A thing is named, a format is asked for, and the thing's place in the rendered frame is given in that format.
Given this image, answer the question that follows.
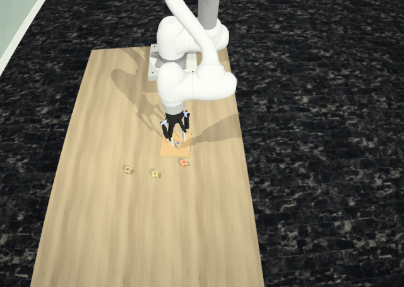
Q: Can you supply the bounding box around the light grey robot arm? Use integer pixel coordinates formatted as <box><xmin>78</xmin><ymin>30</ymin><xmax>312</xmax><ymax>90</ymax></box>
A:
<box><xmin>150</xmin><ymin>0</ymin><xmax>237</xmax><ymax>115</ymax></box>

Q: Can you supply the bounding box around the tan flat mat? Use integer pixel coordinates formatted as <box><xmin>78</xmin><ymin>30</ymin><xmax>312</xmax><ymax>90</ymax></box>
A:
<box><xmin>160</xmin><ymin>132</ymin><xmax>191</xmax><ymax>157</ymax></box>

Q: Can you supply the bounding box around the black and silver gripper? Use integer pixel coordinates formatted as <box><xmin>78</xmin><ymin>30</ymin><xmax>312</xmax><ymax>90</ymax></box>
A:
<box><xmin>160</xmin><ymin>110</ymin><xmax>190</xmax><ymax>146</ymax></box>

